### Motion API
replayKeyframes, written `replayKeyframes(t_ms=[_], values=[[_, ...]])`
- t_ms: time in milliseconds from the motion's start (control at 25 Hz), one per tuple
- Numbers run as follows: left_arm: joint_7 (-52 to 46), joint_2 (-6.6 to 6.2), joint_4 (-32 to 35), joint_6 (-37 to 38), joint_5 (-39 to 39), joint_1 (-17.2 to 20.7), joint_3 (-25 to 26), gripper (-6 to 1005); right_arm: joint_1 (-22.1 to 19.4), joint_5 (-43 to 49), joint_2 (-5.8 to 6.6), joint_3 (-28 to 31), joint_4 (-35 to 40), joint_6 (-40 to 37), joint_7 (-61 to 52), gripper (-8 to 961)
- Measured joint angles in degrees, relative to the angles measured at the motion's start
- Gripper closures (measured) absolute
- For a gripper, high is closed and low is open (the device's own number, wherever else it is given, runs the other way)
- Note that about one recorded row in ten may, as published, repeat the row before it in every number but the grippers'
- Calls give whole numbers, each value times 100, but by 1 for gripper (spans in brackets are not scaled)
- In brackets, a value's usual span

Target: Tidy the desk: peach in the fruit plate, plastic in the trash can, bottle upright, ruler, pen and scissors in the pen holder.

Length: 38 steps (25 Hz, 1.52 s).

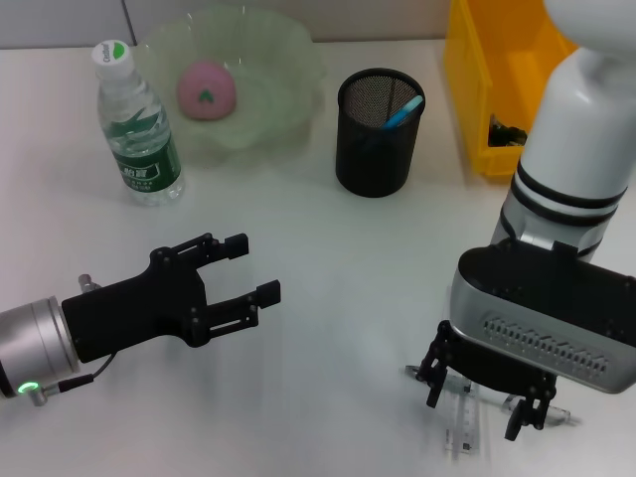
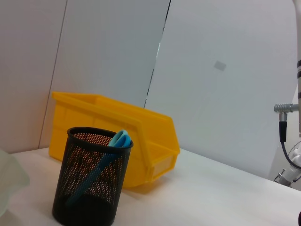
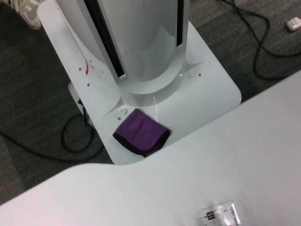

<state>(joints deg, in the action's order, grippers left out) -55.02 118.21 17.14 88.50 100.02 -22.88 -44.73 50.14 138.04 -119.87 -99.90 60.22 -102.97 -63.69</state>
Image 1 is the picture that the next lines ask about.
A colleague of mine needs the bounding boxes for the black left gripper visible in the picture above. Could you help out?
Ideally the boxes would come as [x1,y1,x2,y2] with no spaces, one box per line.
[61,231,283,365]

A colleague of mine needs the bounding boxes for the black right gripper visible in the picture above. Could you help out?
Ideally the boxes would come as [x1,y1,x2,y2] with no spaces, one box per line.
[414,320,558,443]

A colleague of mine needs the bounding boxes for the clear plastic ruler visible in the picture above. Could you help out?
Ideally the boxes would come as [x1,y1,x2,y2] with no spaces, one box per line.
[440,375,482,462]

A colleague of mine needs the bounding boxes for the clear pen silver grip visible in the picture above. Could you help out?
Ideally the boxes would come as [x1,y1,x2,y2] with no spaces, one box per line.
[404,365,583,428]

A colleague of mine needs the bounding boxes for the clear water bottle green label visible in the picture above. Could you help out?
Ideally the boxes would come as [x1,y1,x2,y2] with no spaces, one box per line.
[91,39,186,209]

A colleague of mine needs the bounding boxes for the blue scissors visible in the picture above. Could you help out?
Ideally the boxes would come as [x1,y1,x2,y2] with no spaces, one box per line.
[381,94,426,132]

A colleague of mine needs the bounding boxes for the green plastic wrapper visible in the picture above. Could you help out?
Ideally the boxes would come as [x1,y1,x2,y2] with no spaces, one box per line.
[487,112,529,149]

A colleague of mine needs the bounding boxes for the black mesh pen holder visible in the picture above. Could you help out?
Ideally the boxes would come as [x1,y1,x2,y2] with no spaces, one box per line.
[335,68,427,199]

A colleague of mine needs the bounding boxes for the translucent green plastic bowl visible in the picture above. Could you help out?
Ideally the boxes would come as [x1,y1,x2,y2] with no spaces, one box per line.
[133,7,330,166]

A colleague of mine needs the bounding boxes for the yellow plastic storage bin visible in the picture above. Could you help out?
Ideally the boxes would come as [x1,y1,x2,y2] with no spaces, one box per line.
[443,0,581,179]

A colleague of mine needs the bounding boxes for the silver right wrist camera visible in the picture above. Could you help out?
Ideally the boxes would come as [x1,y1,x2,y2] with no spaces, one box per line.
[449,242,636,397]

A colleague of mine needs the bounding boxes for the left gripper connector cable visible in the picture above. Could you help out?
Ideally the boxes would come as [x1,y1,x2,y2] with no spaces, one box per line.
[29,272,119,407]

